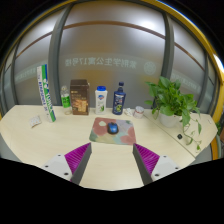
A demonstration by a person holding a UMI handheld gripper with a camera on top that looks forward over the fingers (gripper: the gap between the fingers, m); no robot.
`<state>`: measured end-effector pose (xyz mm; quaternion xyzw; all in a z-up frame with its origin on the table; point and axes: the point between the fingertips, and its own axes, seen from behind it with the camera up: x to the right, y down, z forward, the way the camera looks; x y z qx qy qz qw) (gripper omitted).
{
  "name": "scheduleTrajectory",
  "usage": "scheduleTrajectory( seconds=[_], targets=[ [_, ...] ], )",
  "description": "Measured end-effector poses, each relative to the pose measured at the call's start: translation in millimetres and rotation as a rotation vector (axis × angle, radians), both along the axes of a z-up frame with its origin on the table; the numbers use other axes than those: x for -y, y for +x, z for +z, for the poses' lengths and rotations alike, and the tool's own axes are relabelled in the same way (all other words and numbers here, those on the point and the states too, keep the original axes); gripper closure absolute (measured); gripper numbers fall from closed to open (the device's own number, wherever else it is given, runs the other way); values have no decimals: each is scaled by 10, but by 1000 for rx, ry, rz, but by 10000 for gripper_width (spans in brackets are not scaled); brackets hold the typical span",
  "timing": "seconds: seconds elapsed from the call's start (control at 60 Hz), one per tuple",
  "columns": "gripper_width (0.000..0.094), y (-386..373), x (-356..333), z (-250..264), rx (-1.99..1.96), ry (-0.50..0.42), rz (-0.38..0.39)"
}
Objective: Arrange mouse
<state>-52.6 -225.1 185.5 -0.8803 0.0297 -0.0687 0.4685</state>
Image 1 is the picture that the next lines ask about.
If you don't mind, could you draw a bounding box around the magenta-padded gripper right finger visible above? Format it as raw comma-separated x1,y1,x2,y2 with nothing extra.
132,143,184,186

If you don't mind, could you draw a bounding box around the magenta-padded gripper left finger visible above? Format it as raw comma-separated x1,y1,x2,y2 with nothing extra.
41,142,93,186

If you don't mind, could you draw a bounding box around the blue and black computer mouse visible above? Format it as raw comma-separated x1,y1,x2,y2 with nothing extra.
106,121,120,135

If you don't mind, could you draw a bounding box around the pastel floral mouse pad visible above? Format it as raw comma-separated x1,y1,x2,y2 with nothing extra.
88,116,137,146

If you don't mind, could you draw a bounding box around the small white jar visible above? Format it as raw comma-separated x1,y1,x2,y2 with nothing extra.
133,105,146,119

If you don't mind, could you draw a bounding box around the crumpled white tissue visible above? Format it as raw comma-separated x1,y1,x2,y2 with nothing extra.
123,107,134,117

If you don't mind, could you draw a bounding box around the small patterned tissue packet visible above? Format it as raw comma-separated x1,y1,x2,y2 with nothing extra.
28,115,43,128

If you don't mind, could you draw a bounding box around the clear bottle with green label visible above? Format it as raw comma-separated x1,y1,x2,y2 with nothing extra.
60,85,73,115

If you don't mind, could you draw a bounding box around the brown cardboard box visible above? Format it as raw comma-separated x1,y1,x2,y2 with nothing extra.
69,78,91,116

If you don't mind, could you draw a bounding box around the white bottle with blue cap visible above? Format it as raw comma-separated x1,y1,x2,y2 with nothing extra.
94,85,108,116

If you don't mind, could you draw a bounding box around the green potted plant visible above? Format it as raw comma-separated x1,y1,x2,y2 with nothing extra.
143,76,203,152

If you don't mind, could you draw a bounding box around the dark blue shampoo bottle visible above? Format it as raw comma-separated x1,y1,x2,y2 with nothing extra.
111,81,127,116

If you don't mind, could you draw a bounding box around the white green shuttlecock tube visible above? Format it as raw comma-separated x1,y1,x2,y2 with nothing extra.
36,63,57,123

